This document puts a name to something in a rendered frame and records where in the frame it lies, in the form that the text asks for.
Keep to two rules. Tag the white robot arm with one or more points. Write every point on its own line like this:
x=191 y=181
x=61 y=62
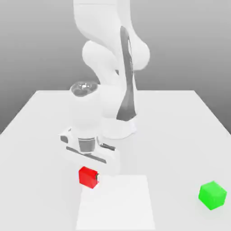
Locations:
x=101 y=54

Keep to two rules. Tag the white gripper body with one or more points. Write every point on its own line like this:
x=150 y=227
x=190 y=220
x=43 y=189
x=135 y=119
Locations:
x=108 y=158

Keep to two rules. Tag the small green cube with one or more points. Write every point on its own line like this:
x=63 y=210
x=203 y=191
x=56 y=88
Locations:
x=212 y=195

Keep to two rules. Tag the small red cube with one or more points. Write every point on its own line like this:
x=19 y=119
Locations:
x=87 y=177

